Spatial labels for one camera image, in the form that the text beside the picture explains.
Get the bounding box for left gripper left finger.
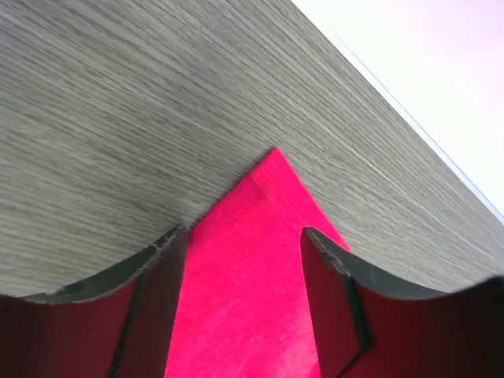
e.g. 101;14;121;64
1;225;188;377

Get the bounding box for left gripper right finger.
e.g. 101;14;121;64
301;228;503;377

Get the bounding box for magenta t shirt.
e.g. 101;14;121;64
165;149;343;378

